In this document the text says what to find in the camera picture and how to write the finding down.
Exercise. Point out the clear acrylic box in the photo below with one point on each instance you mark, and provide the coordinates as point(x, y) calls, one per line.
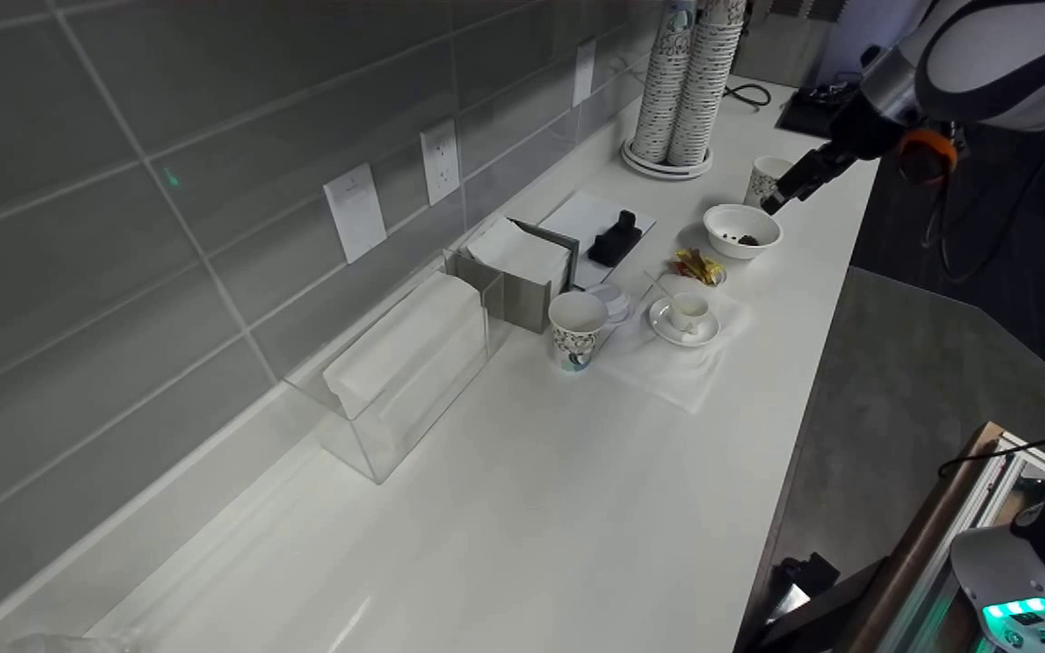
point(409, 365)

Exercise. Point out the white cup with black pattern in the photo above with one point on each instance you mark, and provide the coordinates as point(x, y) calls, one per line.
point(577, 326)

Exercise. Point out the white paper sheet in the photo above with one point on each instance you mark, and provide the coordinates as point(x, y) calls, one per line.
point(573, 220)

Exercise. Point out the small black object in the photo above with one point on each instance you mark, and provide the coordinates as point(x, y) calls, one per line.
point(614, 237)

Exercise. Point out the coffee beans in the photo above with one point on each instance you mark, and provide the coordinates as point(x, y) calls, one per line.
point(742, 232)

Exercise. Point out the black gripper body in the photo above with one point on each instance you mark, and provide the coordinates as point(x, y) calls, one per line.
point(836, 151)

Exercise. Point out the brown packet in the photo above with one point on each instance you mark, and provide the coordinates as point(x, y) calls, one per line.
point(706, 271)

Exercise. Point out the white wall outlet plate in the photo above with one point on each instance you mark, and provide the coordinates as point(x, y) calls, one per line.
point(441, 161)
point(587, 72)
point(359, 210)

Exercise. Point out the black box with white label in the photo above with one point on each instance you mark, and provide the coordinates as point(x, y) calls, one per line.
point(788, 593)

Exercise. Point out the grey device with green light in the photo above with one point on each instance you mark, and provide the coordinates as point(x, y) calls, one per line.
point(1033, 580)

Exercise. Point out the wooden frame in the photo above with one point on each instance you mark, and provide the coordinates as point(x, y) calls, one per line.
point(944, 521)

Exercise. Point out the metal napkin holder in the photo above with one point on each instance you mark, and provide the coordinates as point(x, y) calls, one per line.
point(522, 272)

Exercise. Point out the speckled paper cup stack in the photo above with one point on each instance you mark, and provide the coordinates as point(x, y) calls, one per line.
point(665, 77)
point(713, 77)

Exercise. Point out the white round cup stack base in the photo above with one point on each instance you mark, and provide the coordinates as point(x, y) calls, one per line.
point(654, 165)

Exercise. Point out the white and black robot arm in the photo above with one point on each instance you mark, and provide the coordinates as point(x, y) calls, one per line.
point(1006, 59)

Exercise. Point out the small clear glass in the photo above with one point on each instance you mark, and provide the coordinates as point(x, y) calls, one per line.
point(766, 171)

